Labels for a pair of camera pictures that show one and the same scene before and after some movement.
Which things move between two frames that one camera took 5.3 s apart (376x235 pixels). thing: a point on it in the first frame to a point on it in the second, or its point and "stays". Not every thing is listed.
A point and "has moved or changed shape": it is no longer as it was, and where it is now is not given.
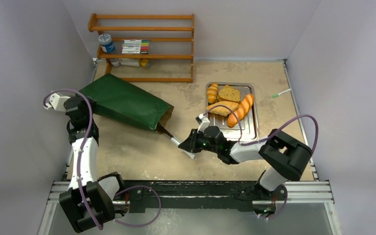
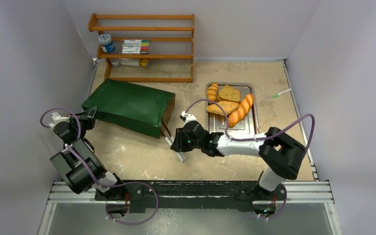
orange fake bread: x=212 y=93 stays
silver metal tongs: x=161 y=129 has moved or changed shape
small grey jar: x=115 y=62 stays
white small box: x=131 y=62 stays
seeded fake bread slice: x=229 y=93 stays
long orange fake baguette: x=242 y=111 stays
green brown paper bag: x=118 y=100 has moved or changed shape
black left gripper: x=93 y=103 to x=87 y=118
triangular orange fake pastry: x=222 y=110 stays
